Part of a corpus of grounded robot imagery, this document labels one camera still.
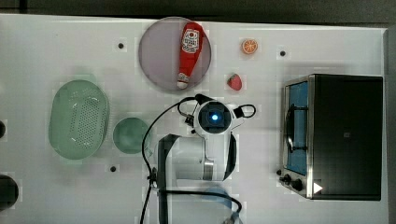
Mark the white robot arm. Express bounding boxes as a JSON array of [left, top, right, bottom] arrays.
[[156, 99, 240, 224]]

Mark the green mug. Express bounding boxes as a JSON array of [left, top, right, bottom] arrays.
[[112, 118, 152, 158]]

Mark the pink strawberry toy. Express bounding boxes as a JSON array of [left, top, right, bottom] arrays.
[[227, 74, 243, 91]]

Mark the grey round plate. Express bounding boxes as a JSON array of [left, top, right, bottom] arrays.
[[138, 17, 211, 91]]

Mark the red ketchup bottle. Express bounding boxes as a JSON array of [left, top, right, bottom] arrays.
[[177, 21, 204, 90]]

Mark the orange slice toy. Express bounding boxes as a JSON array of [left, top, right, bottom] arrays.
[[241, 39, 259, 55]]

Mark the blue bowl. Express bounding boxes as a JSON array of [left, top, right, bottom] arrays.
[[203, 187, 244, 224]]

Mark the green perforated colander basket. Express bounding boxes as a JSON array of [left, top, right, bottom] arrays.
[[49, 79, 109, 160]]

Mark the black toaster oven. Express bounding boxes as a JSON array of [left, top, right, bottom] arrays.
[[276, 74, 384, 201]]

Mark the black cylinder cup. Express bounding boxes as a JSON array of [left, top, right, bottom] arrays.
[[0, 120, 6, 138]]

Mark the black cylinder container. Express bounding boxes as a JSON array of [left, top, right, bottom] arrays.
[[0, 175, 19, 211]]

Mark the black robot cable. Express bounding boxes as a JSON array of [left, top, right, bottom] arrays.
[[139, 93, 257, 224]]

